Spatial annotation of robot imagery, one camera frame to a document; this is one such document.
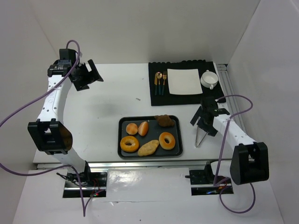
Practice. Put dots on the white square plate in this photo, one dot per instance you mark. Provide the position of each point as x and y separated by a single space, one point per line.
184 82

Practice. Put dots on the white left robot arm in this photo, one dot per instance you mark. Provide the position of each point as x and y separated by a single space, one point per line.
48 132

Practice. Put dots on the round bun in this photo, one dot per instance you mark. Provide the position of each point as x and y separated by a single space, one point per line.
132 129

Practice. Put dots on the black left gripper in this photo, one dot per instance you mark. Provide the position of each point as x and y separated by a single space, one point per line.
86 76

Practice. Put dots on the oblong tan bread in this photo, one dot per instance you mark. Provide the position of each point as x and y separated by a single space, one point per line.
148 148

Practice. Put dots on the gold fork teal handle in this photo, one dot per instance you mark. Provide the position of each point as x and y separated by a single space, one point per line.
164 80

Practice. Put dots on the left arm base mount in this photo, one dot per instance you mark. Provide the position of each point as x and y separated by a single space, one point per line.
94 186

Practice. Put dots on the left orange bagel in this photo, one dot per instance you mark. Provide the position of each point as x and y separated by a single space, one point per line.
129 144

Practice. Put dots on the orange bread roll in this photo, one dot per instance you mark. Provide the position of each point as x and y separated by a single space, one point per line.
143 128

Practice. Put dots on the metal tongs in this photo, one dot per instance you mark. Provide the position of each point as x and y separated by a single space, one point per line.
200 135

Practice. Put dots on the aluminium side rail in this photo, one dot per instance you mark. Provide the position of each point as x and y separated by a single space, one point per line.
227 89

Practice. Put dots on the black placemat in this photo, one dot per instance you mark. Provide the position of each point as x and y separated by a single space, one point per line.
169 99

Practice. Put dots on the right pale bagel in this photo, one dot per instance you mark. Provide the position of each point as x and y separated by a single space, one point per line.
167 141

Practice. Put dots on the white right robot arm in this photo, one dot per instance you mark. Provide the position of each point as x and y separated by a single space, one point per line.
250 160

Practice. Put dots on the dark brown croissant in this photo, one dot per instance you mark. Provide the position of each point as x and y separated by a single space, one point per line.
164 120

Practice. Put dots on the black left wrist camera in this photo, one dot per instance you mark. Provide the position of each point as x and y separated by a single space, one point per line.
68 55

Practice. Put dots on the black baking tray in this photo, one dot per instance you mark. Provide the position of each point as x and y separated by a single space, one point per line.
153 134

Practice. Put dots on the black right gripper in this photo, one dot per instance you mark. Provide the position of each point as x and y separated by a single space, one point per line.
205 121

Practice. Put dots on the gold spoon teal handle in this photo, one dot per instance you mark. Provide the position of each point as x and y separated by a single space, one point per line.
159 77

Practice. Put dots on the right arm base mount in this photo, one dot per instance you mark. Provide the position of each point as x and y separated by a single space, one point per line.
201 181

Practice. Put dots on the gold knife teal handle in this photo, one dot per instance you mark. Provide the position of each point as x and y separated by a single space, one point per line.
155 83

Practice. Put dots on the white cup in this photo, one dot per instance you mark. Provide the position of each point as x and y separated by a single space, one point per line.
209 79

